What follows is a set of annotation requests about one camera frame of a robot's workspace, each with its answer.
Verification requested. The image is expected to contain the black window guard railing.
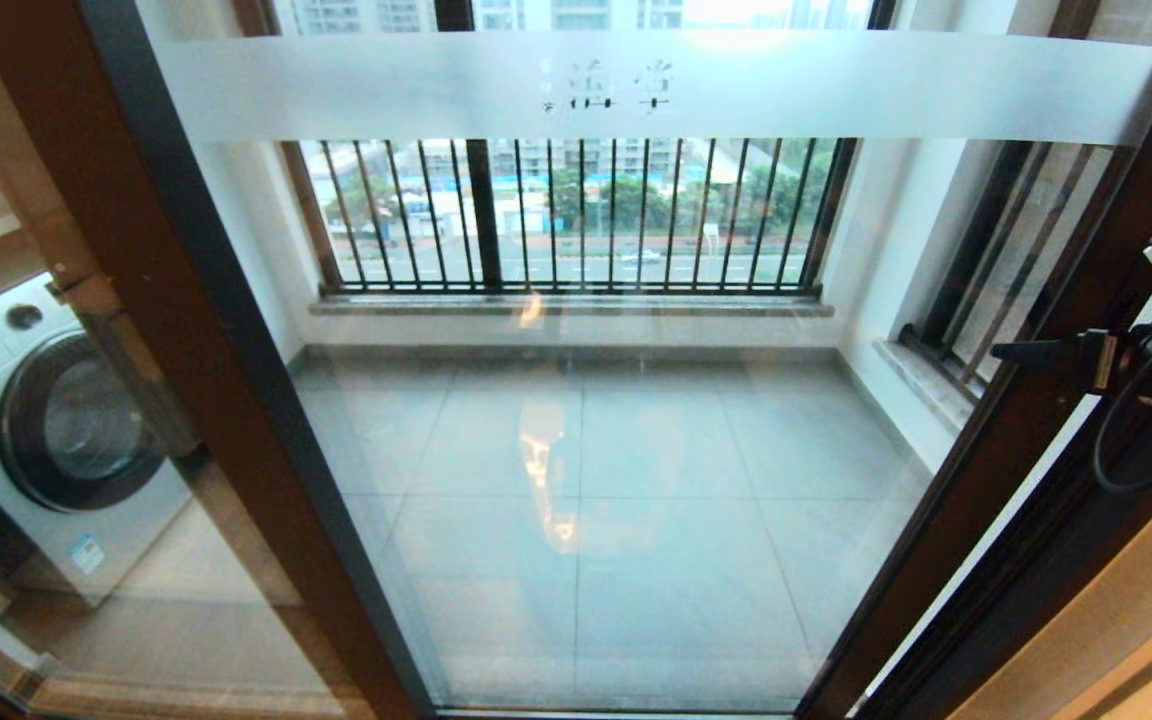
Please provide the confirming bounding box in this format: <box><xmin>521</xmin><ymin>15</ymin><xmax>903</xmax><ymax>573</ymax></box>
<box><xmin>281</xmin><ymin>138</ymin><xmax>857</xmax><ymax>301</ymax></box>
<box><xmin>899</xmin><ymin>140</ymin><xmax>1122</xmax><ymax>401</ymax></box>

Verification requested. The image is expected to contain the dark brown door jamb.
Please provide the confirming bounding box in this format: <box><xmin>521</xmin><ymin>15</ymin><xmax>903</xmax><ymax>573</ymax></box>
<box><xmin>871</xmin><ymin>200</ymin><xmax>1152</xmax><ymax>720</ymax></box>

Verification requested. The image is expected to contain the dark window frame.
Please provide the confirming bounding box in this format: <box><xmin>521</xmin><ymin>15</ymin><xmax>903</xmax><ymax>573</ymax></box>
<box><xmin>916</xmin><ymin>0</ymin><xmax>1152</xmax><ymax>346</ymax></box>
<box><xmin>231</xmin><ymin>0</ymin><xmax>897</xmax><ymax>301</ymax></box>

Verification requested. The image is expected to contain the sliding glass door brown frame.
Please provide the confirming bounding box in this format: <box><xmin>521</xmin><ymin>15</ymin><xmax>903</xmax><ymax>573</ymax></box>
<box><xmin>0</xmin><ymin>0</ymin><xmax>1152</xmax><ymax>720</ymax></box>

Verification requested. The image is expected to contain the grey stone window sill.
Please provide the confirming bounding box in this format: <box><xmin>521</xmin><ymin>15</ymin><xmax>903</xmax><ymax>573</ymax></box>
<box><xmin>871</xmin><ymin>338</ymin><xmax>979</xmax><ymax>438</ymax></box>
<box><xmin>311</xmin><ymin>297</ymin><xmax>834</xmax><ymax>321</ymax></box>

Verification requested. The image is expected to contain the white front-load washing machine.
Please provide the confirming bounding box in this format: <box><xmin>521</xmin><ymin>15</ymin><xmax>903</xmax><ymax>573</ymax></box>
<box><xmin>0</xmin><ymin>275</ymin><xmax>194</xmax><ymax>608</ymax></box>

